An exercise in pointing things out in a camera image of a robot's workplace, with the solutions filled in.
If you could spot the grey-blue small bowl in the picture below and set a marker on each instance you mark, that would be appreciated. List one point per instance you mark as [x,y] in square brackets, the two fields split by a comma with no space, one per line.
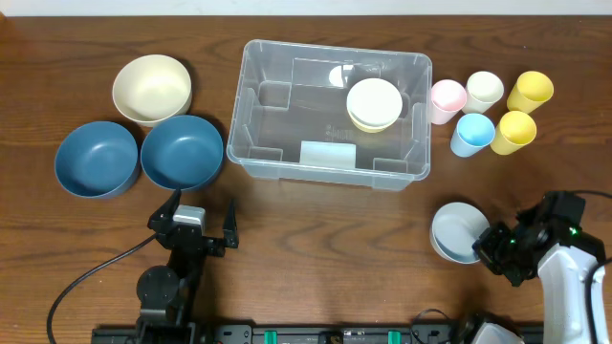
[455,228]

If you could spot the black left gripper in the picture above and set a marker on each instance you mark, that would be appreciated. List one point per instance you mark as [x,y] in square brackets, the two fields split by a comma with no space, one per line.
[192,240]

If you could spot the dark blue bowl right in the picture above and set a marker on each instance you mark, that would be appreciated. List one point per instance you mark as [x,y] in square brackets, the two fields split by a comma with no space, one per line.
[184,152]

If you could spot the clear plastic storage bin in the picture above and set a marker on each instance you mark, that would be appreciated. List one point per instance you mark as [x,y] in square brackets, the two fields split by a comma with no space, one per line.
[290,119]

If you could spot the dark blue bowl left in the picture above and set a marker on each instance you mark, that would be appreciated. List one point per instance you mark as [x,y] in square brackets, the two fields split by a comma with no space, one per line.
[98,160]

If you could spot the white small bowl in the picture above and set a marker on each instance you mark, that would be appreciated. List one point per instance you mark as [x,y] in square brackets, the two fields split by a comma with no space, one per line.
[374,102]

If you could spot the light blue cup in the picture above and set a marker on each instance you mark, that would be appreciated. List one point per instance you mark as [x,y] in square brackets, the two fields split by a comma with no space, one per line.
[472,133]

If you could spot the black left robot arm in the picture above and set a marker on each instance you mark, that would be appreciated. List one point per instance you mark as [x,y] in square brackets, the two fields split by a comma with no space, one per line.
[167,293]

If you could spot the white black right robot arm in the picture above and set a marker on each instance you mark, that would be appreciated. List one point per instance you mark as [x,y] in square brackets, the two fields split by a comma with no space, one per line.
[570,267]

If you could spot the yellow small bowl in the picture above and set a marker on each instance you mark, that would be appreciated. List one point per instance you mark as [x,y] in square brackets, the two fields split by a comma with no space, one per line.
[367,128]

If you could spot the cream cup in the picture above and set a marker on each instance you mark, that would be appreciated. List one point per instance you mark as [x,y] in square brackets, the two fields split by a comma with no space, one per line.
[483,90]

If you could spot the cream large bowl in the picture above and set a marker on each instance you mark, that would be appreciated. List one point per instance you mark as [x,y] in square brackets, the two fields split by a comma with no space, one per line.
[151,89]

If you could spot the yellow cup far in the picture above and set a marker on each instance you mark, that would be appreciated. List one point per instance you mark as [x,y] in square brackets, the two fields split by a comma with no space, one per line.
[531,90]

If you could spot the pink cup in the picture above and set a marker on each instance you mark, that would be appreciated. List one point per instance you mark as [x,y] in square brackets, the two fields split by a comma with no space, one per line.
[447,97]

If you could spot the yellow cup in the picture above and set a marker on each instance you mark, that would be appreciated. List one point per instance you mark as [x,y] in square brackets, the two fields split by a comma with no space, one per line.
[514,131]
[531,90]

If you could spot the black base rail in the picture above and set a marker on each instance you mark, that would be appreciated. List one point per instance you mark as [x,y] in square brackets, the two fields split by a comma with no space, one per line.
[428,326]

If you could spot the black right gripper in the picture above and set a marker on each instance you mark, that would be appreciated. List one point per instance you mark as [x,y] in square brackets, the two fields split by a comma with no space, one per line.
[493,247]

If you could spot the dark blue bowl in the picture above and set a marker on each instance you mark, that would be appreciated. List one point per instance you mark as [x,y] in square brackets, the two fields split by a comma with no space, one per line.
[184,152]
[98,160]

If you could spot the yellow cup near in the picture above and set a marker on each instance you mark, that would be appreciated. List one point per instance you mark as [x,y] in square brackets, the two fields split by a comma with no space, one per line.
[514,131]

